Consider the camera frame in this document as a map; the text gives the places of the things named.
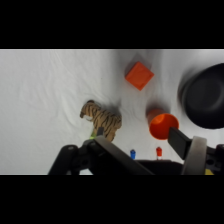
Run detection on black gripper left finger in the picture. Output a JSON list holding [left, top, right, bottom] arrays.
[[48, 126, 155, 176]]

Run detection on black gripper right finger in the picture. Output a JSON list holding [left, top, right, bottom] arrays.
[[167, 126, 224, 176]]

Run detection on blue pen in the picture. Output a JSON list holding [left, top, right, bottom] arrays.
[[129, 148, 137, 161]]

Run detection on red pen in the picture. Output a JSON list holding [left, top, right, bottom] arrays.
[[155, 146, 163, 161]]

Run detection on striped tiger toy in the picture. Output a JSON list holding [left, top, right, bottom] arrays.
[[79, 99, 123, 143]]

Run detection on orange plastic cup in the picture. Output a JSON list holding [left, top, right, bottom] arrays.
[[145, 108, 180, 141]]

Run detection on black bowl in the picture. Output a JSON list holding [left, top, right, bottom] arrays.
[[179, 62, 224, 130]]

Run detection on orange square block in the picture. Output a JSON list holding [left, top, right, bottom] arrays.
[[124, 61, 155, 92]]

